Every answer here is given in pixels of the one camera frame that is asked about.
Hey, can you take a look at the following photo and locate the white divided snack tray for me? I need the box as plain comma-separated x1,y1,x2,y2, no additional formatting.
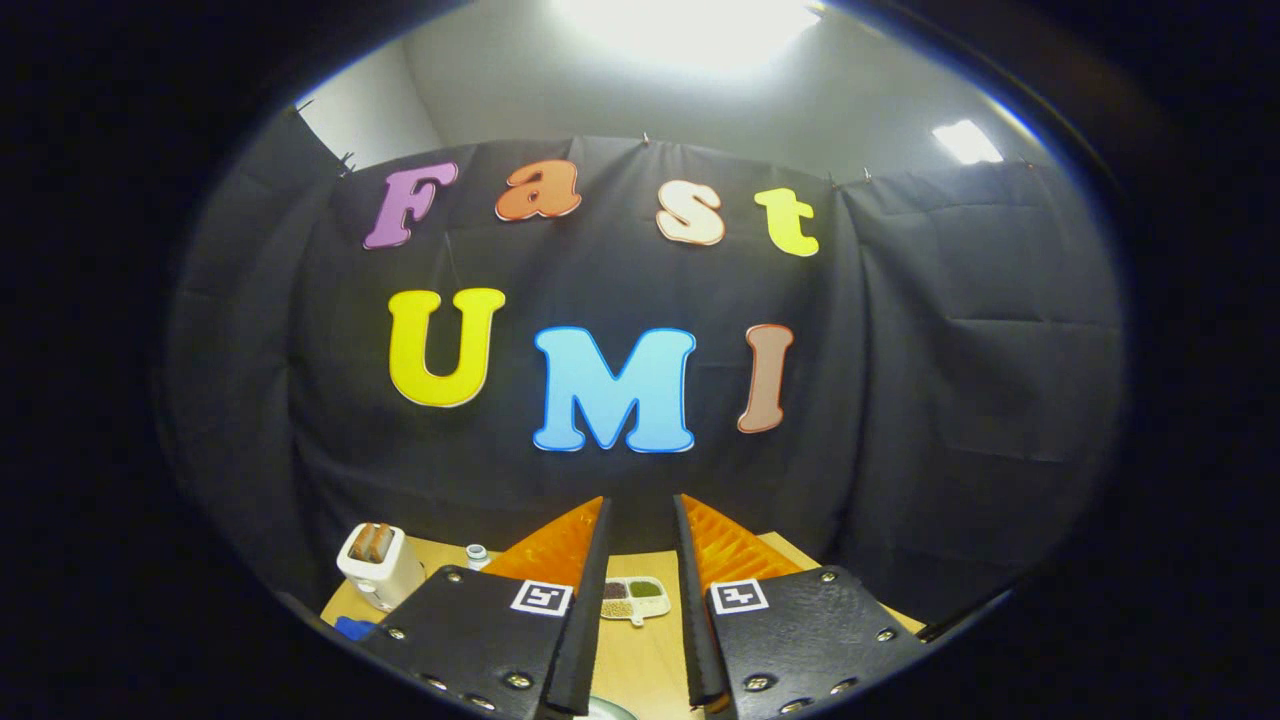
598,576,672,628

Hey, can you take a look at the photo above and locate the ceiling light panel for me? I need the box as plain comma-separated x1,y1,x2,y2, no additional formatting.
932,120,1005,166
550,0,826,73

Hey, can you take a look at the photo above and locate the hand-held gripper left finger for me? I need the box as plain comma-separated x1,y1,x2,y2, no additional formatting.
360,496,612,718

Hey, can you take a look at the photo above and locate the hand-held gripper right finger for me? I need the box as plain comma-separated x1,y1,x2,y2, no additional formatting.
673,494,926,720

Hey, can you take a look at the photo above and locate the white toaster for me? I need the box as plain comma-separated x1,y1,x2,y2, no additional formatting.
336,523,427,613

